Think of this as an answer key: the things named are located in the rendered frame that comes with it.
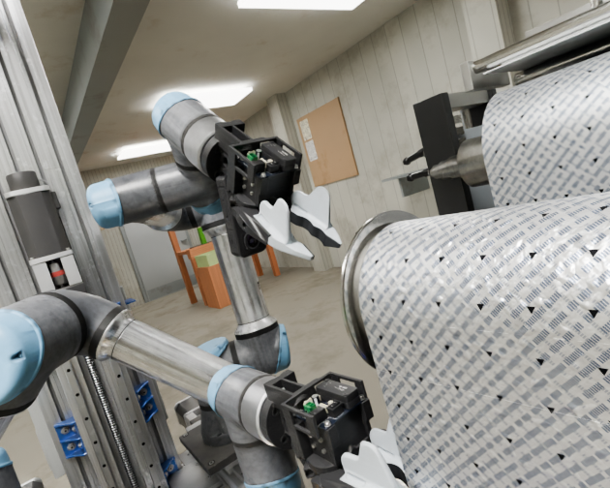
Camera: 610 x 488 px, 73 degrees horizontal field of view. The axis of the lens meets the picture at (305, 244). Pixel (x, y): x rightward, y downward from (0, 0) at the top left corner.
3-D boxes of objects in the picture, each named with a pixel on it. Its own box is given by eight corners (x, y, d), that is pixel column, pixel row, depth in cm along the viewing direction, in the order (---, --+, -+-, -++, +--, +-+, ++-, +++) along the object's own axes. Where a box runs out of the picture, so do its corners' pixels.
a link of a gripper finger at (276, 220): (295, 228, 40) (254, 181, 46) (288, 273, 44) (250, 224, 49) (321, 223, 42) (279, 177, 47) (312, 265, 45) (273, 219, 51)
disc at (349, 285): (459, 333, 43) (427, 196, 41) (464, 334, 43) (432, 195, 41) (364, 406, 34) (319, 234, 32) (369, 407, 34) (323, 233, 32)
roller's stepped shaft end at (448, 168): (441, 181, 61) (436, 160, 61) (478, 172, 56) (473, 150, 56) (428, 185, 59) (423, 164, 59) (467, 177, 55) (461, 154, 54)
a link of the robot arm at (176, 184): (169, 199, 74) (148, 149, 66) (230, 183, 76) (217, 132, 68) (175, 228, 69) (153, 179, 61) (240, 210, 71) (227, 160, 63)
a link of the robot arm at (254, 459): (308, 455, 66) (289, 393, 64) (302, 511, 54) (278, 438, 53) (261, 465, 67) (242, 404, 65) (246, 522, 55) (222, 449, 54)
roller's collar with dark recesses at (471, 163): (486, 182, 58) (476, 137, 57) (532, 173, 53) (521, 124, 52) (463, 192, 54) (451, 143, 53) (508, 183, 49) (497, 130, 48)
